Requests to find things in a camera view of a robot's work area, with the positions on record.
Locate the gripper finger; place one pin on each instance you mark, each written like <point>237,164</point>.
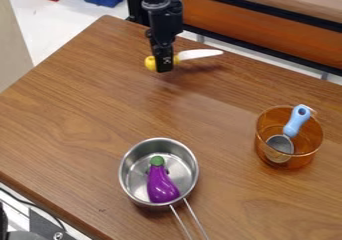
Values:
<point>164,59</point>

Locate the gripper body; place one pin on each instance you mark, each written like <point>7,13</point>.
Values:
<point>165,22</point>

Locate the yellow toy knife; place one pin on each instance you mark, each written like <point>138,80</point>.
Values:
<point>198,54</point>

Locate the silver pot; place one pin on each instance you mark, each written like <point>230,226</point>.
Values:
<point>178,150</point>

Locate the purple toy eggplant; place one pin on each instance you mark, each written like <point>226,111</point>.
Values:
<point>160,185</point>

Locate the orange cup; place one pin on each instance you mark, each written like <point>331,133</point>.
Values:
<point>307,150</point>

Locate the wooden table with black frame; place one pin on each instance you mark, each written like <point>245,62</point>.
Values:
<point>267,27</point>

